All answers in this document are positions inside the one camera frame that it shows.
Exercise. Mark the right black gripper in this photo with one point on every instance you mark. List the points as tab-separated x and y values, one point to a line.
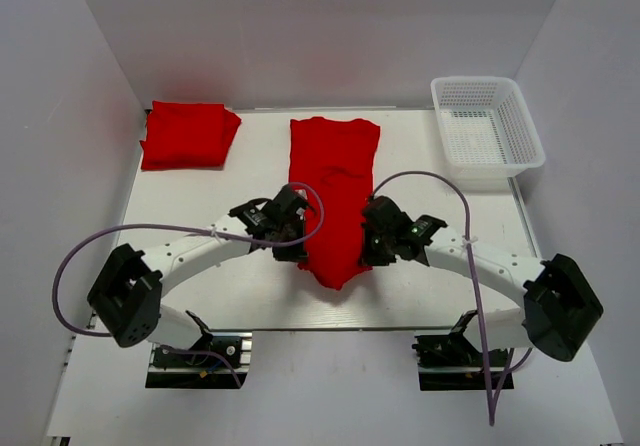
369	256

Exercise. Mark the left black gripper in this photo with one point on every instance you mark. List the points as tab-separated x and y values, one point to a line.
297	255

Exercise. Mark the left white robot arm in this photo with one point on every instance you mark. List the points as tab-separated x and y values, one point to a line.
127	295

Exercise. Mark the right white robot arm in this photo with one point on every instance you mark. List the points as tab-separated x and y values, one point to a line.
555	306

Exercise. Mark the folded red t-shirt stack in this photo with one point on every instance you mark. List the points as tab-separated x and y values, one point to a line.
188	136

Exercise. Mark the white plastic basket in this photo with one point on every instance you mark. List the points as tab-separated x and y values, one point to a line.
485	126

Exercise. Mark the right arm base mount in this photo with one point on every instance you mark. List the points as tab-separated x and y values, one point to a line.
448	362

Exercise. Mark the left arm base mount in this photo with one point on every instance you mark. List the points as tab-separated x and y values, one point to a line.
215	361

